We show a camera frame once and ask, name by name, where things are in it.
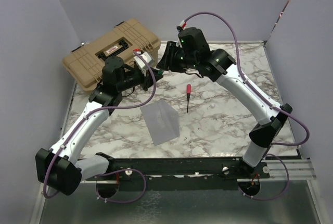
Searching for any aluminium extrusion frame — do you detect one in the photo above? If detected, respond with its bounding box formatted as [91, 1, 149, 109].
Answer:
[266, 159, 317, 181]

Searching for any red handled screwdriver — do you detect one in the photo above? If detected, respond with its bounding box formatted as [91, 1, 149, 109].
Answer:
[186, 84, 191, 113]

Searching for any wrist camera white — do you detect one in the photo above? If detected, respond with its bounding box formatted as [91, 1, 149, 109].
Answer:
[133, 49, 154, 74]
[176, 20, 187, 47]

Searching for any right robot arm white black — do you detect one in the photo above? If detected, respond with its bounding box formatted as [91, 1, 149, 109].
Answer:
[157, 27, 292, 178]

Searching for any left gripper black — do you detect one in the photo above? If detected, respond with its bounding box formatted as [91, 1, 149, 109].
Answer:
[118, 67, 163, 92]

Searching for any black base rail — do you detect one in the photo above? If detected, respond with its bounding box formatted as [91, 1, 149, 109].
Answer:
[89, 157, 270, 191]

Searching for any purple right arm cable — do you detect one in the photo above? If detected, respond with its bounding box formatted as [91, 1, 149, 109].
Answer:
[182, 11, 311, 201]

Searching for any grey envelope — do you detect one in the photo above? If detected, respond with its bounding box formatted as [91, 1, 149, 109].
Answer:
[140, 99, 180, 146]

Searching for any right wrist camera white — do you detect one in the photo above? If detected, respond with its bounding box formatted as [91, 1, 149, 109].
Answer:
[176, 20, 187, 47]

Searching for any tan plastic tool case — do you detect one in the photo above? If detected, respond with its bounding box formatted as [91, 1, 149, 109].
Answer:
[62, 19, 161, 94]

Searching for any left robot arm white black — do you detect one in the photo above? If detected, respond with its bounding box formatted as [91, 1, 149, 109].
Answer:
[35, 49, 162, 198]

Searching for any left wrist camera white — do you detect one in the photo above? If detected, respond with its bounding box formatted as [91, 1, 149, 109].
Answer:
[133, 49, 154, 74]

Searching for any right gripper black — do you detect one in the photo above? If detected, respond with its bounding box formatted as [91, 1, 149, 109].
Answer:
[156, 40, 198, 73]

